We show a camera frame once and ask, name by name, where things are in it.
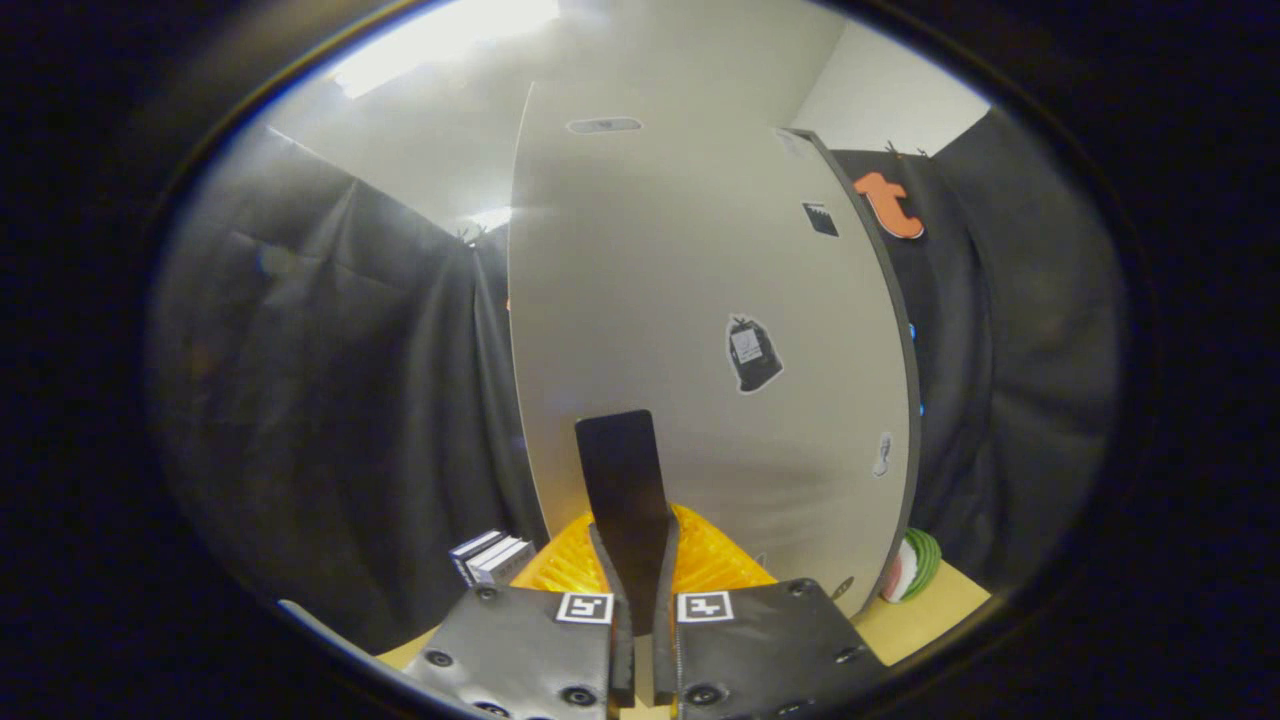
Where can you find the white shoe cabinet door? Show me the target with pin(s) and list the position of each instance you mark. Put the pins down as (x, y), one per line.
(640, 300)

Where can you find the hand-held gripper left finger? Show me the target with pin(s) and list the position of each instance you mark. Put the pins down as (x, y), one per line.
(612, 600)

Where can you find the black backdrop cloth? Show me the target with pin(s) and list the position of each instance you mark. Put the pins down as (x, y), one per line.
(330, 400)

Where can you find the grey shoe cabinet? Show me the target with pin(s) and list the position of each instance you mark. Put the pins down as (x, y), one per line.
(905, 340)

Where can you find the grey cover book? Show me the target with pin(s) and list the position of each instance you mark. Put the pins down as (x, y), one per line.
(503, 562)

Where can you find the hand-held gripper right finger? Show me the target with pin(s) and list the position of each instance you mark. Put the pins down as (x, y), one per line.
(666, 600)

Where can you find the green striped round toy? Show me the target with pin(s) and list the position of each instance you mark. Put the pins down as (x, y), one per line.
(915, 565)

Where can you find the blue cover book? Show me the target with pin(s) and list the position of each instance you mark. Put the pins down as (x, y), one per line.
(468, 553)

